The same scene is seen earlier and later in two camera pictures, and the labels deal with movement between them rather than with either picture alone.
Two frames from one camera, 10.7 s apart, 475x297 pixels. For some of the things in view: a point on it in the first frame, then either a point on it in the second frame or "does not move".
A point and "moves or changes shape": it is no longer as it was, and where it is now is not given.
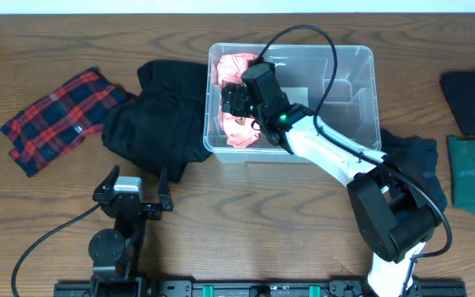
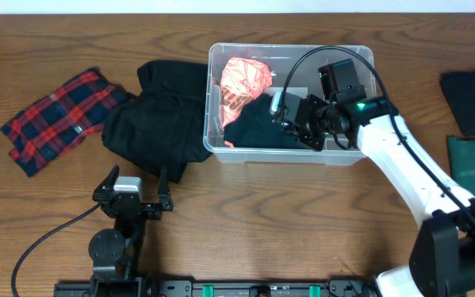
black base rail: x=252 y=288 does not move
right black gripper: x=233 y=100 -> x=304 y=137
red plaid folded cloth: x=48 y=128 does not move
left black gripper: x=163 y=204 does not move
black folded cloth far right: x=474 y=97 does not move
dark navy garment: x=415 y=158 moves or changes shape
